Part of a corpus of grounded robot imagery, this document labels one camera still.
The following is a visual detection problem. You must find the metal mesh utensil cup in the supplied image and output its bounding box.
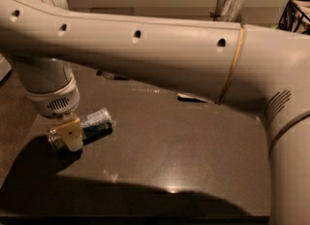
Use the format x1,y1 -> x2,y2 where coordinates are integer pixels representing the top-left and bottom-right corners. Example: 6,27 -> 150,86
214,0 -> 245,22

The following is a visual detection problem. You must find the silver blue redbull can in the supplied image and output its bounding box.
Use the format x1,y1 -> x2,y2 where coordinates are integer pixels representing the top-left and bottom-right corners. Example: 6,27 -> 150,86
46,108 -> 112,151

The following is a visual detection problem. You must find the brown yellow chip bag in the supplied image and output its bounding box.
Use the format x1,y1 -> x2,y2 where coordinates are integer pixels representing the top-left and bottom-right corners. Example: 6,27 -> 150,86
177,93 -> 205,103

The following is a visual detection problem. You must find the black wire basket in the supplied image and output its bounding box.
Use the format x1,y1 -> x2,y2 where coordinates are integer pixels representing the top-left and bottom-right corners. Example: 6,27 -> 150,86
278,0 -> 310,35

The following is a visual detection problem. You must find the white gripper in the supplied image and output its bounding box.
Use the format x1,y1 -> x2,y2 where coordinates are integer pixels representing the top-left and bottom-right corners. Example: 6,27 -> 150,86
26,76 -> 83,152

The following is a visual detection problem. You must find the clear plastic water bottle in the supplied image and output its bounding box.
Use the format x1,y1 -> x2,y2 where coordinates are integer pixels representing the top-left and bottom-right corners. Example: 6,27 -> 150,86
96,70 -> 129,80

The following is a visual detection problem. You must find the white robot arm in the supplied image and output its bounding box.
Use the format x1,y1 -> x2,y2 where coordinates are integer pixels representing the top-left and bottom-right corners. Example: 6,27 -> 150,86
0,0 -> 310,225

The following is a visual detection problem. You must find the white object at left edge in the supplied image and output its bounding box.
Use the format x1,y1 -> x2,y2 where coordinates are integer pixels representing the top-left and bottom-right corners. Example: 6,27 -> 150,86
0,54 -> 12,81

